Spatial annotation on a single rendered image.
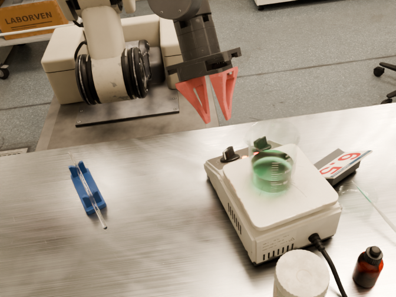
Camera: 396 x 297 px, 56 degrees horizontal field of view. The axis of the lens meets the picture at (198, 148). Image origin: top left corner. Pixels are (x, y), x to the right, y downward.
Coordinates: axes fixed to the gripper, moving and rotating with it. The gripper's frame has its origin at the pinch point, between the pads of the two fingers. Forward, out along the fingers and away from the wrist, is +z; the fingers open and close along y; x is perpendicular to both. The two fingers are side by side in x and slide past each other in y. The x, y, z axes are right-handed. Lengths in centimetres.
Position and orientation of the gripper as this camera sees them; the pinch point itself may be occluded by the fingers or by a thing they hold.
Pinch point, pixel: (217, 115)
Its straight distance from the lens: 57.7
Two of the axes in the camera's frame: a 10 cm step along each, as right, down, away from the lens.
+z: 2.5, 9.4, 2.4
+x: 4.3, -3.3, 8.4
